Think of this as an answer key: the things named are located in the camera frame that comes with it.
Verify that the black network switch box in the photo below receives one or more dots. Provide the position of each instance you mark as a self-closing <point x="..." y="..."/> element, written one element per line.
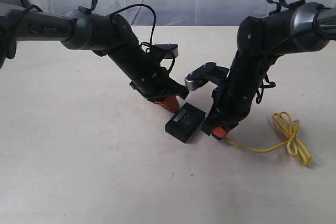
<point x="185" y="122"/>

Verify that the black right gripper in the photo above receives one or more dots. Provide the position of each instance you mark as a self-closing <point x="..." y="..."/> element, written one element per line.
<point x="231" y="103"/>

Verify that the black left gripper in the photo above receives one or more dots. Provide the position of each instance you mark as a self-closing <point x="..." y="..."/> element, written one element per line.
<point x="161" y="89"/>

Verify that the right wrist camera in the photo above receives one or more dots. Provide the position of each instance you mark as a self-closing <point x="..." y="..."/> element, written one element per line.
<point x="197" y="78"/>

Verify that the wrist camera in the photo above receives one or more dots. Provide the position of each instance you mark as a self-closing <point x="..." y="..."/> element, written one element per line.
<point x="167" y="51"/>
<point x="197" y="78"/>

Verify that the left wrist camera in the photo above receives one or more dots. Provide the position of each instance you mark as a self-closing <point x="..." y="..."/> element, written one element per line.
<point x="167" y="51"/>

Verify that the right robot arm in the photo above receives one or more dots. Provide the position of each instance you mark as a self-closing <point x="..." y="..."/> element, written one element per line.
<point x="291" y="28"/>

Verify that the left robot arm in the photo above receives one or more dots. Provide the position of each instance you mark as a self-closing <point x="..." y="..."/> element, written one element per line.
<point x="111" y="35"/>

